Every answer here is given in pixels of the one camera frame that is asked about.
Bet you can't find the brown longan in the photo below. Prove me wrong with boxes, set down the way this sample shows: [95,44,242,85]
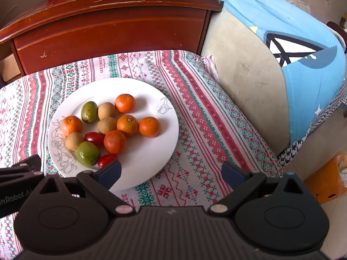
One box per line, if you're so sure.
[98,102,117,120]
[97,116,118,135]
[65,132,85,151]

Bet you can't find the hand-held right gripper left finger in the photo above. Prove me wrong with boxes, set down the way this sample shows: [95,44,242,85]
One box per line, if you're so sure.
[29,159,136,218]

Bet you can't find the green jujube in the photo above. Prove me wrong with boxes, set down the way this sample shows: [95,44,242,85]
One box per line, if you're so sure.
[75,141,101,167]
[81,101,98,124]

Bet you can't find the dark wooden cabinet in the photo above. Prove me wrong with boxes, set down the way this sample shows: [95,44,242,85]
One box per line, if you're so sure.
[0,0,224,84]

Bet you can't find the open cardboard box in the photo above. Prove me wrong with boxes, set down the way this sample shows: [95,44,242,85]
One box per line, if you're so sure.
[0,52,22,83]

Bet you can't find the white plate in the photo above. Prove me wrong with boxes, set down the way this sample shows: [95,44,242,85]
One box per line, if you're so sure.
[47,78,179,192]

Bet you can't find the red cherry tomato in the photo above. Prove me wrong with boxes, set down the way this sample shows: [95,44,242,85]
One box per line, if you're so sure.
[84,132,105,147]
[98,154,119,168]

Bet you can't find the patterned striped tablecloth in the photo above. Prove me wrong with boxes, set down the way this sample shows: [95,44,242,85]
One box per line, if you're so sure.
[0,49,285,260]

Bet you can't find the dark wooden chair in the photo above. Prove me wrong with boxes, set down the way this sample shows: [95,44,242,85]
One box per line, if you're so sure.
[327,21,347,53]

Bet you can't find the orange smiley bin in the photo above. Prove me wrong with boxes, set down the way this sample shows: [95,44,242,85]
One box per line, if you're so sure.
[304,152,347,205]

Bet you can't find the blue printed blanket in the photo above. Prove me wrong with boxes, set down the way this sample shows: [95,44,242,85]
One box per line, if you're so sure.
[176,0,347,145]

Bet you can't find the small orange tangerine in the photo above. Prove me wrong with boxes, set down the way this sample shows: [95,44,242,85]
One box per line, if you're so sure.
[114,94,136,114]
[116,115,139,137]
[103,130,128,154]
[61,115,83,137]
[139,116,160,138]

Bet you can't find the black and white houndstooth cloth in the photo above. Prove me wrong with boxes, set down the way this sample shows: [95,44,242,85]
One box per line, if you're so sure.
[278,81,347,169]

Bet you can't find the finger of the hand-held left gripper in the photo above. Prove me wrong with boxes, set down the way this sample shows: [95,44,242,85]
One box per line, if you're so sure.
[0,172,44,186]
[0,154,42,176]

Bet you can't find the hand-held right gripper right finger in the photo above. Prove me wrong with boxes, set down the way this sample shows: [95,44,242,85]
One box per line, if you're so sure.
[208,161,319,215]

